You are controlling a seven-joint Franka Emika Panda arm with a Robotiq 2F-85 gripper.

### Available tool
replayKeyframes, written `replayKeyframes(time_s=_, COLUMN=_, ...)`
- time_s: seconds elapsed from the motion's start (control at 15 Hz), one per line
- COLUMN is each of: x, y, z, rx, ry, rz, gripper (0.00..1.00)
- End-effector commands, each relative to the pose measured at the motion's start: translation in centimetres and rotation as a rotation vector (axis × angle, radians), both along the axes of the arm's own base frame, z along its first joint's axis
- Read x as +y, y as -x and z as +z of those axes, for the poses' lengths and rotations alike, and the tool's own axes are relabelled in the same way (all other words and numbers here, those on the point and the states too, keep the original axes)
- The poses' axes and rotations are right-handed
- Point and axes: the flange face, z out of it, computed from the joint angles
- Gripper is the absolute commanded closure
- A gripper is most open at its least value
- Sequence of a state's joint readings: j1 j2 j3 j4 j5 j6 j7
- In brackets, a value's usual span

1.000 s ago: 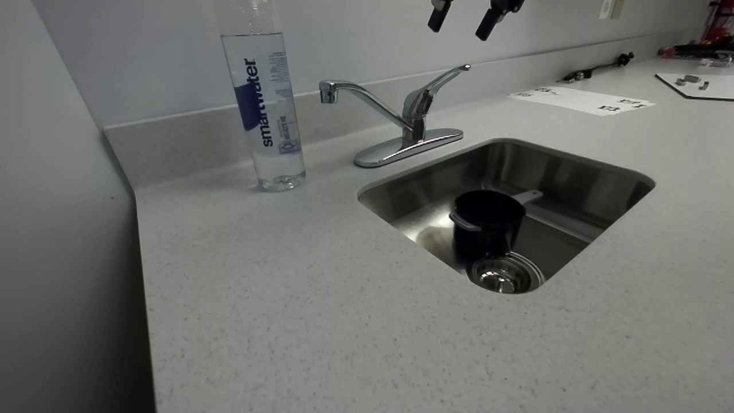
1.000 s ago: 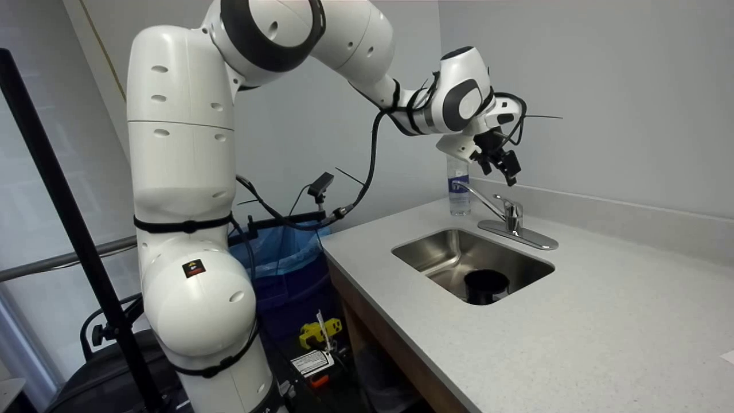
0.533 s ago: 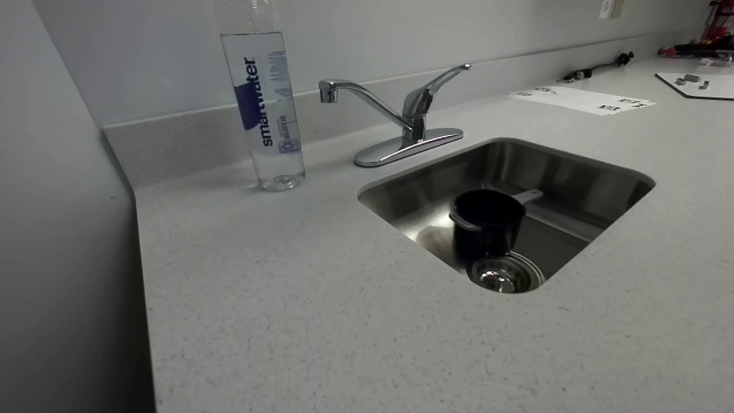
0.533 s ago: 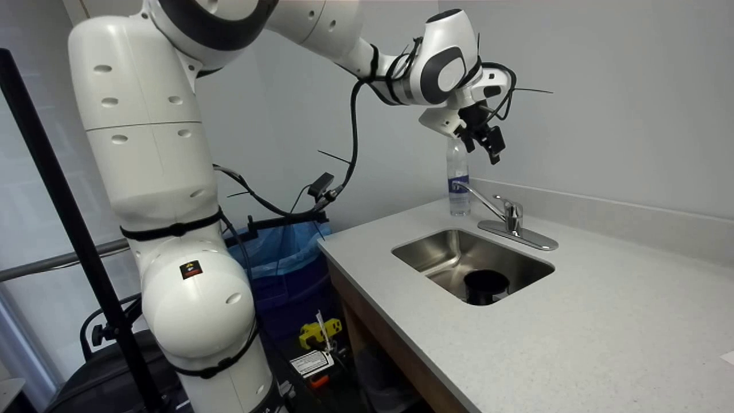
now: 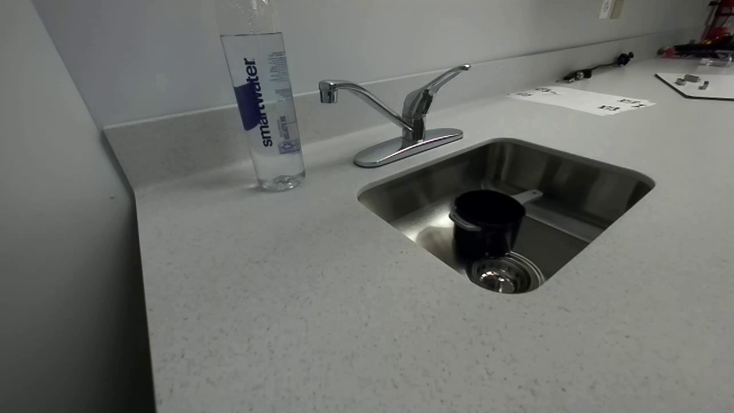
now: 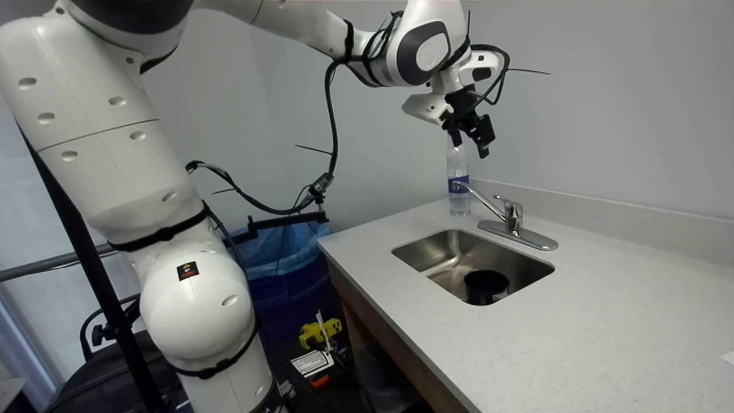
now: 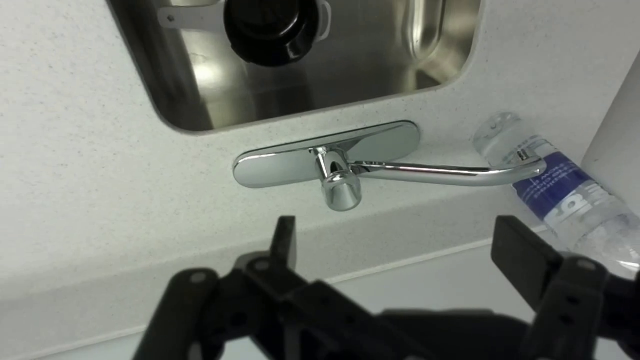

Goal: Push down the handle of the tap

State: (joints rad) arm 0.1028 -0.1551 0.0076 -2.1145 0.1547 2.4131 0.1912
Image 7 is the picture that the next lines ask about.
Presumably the clear smartwater bottle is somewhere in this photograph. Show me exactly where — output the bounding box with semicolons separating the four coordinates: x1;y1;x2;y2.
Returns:
470;111;640;280

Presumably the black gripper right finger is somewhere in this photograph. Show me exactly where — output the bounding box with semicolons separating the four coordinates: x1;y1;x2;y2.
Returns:
490;215;640;360

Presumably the chrome tap body with spout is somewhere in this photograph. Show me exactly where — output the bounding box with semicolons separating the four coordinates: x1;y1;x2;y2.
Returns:
229;119;550;193

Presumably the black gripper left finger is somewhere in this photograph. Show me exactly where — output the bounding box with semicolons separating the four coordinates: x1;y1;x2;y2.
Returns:
129;215;415;360

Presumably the black measuring cup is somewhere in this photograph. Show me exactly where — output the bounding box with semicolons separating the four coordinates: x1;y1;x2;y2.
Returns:
155;0;333;69

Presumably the stainless steel sink basin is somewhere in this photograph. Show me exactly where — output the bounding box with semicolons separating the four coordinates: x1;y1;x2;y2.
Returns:
105;0;483;137

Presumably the chrome tap handle lever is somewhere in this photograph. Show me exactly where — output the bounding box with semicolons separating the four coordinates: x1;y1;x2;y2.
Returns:
314;146;365;215

